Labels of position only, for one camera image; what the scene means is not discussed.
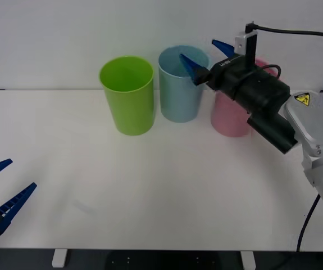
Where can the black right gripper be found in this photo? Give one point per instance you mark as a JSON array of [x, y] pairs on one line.
[[225, 74]]

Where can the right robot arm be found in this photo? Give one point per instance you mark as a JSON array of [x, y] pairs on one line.
[[262, 92]]

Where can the pale blue plastic bin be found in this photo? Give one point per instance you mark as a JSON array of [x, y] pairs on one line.
[[178, 101]]

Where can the pink plastic bin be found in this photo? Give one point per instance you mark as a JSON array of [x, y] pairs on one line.
[[228, 118]]

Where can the white table leg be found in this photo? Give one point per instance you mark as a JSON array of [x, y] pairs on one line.
[[248, 260], [58, 258]]

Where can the green plastic bin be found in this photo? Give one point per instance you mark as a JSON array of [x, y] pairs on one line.
[[130, 112]]

